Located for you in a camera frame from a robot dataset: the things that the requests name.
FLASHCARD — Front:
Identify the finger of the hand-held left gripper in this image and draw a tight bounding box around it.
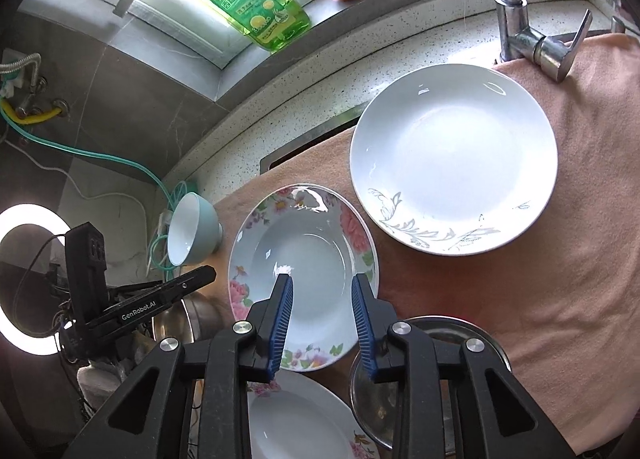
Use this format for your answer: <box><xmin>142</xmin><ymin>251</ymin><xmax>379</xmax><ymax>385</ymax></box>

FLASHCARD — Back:
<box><xmin>165</xmin><ymin>265</ymin><xmax>217</xmax><ymax>307</ymax></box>

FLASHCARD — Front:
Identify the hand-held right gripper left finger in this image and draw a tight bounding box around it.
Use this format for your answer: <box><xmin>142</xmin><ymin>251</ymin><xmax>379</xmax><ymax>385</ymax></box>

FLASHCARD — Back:
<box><xmin>62</xmin><ymin>273</ymin><xmax>296</xmax><ymax>459</ymax></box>

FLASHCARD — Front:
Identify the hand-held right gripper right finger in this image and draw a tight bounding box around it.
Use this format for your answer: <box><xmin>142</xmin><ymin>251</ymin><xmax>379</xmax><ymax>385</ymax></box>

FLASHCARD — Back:
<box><xmin>350</xmin><ymin>273</ymin><xmax>576</xmax><ymax>459</ymax></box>

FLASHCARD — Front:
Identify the large stainless steel bowl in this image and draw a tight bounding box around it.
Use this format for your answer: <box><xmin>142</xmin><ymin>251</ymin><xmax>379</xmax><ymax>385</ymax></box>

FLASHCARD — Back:
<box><xmin>152</xmin><ymin>291</ymin><xmax>236</xmax><ymax>346</ymax></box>

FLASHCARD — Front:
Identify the light blue bowl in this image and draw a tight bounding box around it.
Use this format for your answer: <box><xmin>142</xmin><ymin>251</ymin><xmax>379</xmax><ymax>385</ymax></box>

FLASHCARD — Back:
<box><xmin>166</xmin><ymin>191</ymin><xmax>223</xmax><ymax>267</ymax></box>

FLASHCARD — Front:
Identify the white floral plate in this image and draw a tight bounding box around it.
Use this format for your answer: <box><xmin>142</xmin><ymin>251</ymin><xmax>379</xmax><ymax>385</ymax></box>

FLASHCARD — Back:
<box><xmin>228</xmin><ymin>184</ymin><xmax>380</xmax><ymax>372</ymax></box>
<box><xmin>246</xmin><ymin>369</ymin><xmax>382</xmax><ymax>459</ymax></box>

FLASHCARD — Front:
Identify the small stainless steel bowl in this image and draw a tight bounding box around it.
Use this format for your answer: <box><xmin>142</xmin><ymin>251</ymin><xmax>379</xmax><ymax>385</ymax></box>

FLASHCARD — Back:
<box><xmin>348</xmin><ymin>316</ymin><xmax>513</xmax><ymax>452</ymax></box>

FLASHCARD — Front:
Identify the white plate grey leaf print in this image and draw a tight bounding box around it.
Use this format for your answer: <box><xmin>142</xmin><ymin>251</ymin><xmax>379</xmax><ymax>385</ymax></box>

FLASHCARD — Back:
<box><xmin>349</xmin><ymin>64</ymin><xmax>558</xmax><ymax>256</ymax></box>

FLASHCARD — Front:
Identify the person's left hand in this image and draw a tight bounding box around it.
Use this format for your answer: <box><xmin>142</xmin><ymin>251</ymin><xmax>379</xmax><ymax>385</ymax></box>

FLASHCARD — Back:
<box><xmin>77</xmin><ymin>359</ymin><xmax>138</xmax><ymax>407</ymax></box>

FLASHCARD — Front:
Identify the small white adapter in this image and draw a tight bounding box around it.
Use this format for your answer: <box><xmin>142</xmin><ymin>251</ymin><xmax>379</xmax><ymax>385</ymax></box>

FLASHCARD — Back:
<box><xmin>157</xmin><ymin>209</ymin><xmax>176</xmax><ymax>240</ymax></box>

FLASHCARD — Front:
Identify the stainless steel sink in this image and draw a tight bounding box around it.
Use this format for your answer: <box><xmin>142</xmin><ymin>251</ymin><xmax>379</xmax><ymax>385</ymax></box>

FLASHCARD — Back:
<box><xmin>260</xmin><ymin>106</ymin><xmax>363</xmax><ymax>174</ymax></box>

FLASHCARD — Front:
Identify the pink towel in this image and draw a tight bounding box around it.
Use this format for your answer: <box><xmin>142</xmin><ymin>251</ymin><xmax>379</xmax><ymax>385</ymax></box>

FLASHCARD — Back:
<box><xmin>212</xmin><ymin>31</ymin><xmax>640</xmax><ymax>455</ymax></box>

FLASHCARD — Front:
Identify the chrome faucet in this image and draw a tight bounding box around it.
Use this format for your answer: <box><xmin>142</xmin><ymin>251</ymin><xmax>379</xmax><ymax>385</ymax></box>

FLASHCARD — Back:
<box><xmin>487</xmin><ymin>0</ymin><xmax>593</xmax><ymax>84</ymax></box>

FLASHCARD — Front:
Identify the white cable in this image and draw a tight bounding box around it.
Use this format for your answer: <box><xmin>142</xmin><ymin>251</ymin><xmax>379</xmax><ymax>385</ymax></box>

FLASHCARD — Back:
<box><xmin>0</xmin><ymin>139</ymin><xmax>151</xmax><ymax>220</ymax></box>

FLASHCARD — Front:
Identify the white ring light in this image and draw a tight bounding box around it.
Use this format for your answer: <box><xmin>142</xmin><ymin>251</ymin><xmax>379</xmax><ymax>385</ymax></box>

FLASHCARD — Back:
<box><xmin>0</xmin><ymin>204</ymin><xmax>76</xmax><ymax>357</ymax></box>

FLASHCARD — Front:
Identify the teal hose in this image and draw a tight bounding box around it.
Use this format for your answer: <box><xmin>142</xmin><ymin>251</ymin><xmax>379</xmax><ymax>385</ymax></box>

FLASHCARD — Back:
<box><xmin>0</xmin><ymin>104</ymin><xmax>201</xmax><ymax>275</ymax></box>

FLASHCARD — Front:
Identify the yellow hose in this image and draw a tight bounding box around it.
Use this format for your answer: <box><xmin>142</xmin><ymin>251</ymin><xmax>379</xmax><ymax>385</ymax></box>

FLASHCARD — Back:
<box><xmin>0</xmin><ymin>99</ymin><xmax>63</xmax><ymax>126</ymax></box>

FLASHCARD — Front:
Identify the braided metal hose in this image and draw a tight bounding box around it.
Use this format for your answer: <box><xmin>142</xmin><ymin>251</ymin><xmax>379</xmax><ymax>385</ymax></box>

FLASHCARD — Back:
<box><xmin>0</xmin><ymin>53</ymin><xmax>43</xmax><ymax>86</ymax></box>

